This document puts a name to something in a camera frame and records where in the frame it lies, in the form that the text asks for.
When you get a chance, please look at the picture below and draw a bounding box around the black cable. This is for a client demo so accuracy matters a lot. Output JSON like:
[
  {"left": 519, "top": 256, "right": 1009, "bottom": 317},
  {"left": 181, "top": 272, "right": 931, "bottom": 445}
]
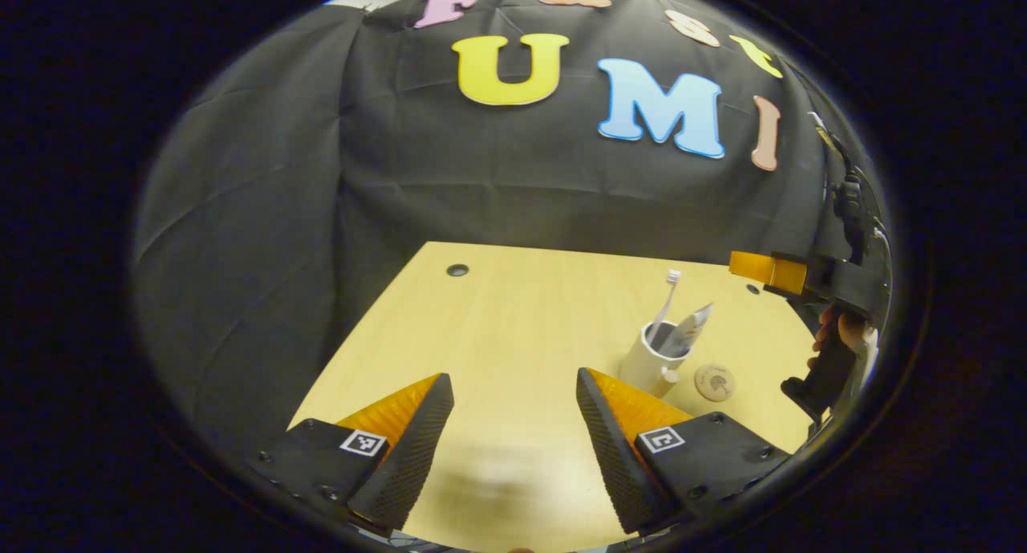
[{"left": 806, "top": 112, "right": 887, "bottom": 241}]

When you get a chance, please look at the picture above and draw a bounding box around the white toothbrush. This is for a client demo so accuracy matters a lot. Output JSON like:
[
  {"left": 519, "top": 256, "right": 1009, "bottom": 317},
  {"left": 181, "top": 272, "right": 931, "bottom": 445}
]
[{"left": 647, "top": 269, "right": 683, "bottom": 347}]

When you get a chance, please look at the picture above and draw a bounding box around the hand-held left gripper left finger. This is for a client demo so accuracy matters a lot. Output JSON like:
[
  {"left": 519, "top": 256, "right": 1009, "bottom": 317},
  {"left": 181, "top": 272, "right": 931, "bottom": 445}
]
[{"left": 257, "top": 372, "right": 455, "bottom": 538}]

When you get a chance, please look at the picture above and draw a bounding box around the wooden desktop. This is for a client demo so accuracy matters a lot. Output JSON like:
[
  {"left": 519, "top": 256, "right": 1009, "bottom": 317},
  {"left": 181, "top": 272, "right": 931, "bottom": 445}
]
[{"left": 287, "top": 242, "right": 821, "bottom": 553}]

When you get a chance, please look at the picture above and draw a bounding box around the white toothpaste tube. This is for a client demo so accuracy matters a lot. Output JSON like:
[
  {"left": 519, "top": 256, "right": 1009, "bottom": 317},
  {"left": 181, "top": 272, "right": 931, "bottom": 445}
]
[{"left": 663, "top": 302, "right": 715, "bottom": 358}]

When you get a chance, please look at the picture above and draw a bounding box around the round wooden coaster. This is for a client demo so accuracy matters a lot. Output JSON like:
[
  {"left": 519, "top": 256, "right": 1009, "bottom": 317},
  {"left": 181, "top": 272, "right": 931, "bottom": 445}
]
[{"left": 694, "top": 363, "right": 737, "bottom": 403}]

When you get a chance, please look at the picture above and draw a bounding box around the white cup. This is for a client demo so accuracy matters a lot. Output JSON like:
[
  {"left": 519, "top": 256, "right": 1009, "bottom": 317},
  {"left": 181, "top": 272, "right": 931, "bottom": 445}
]
[{"left": 618, "top": 320, "right": 692, "bottom": 400}]

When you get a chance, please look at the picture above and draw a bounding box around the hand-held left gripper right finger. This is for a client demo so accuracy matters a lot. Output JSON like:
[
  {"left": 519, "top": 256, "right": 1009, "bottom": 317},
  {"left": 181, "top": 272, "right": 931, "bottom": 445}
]
[{"left": 576, "top": 367, "right": 791, "bottom": 536}]

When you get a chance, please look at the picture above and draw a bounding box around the black backdrop cloth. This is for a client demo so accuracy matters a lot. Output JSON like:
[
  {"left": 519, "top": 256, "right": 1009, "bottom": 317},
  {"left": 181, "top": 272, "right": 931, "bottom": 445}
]
[{"left": 132, "top": 0, "right": 863, "bottom": 457}]

